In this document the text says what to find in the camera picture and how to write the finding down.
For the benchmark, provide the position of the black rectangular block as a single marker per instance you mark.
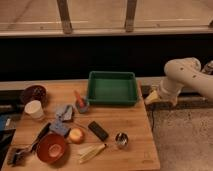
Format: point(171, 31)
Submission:
point(98, 131)

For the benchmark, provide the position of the dark maroon bowl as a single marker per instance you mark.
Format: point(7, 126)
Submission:
point(34, 92)

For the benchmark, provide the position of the orange apple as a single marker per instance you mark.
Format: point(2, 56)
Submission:
point(76, 135)

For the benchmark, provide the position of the red pepper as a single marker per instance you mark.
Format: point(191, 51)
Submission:
point(79, 99)

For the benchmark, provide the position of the black handled brush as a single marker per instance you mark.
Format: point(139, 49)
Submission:
point(16, 154)

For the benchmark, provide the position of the small blue cup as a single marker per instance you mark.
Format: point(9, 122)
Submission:
point(84, 109)

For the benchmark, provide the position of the small metal cup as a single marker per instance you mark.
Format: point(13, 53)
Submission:
point(121, 140)

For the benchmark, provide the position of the blue crumpled cloth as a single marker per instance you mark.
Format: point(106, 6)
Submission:
point(64, 112)

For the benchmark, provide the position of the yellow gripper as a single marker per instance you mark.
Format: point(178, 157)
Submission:
point(160, 96)

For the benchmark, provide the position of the white paper cup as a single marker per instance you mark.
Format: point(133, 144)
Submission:
point(34, 109)

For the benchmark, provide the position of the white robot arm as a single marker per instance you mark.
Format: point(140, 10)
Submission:
point(180, 73)

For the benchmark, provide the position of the red bowl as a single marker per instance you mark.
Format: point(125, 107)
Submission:
point(51, 148)

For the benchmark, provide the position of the yellow corn cob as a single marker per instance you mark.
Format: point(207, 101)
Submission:
point(92, 152)

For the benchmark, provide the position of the green plastic tray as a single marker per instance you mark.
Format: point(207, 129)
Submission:
point(112, 88)

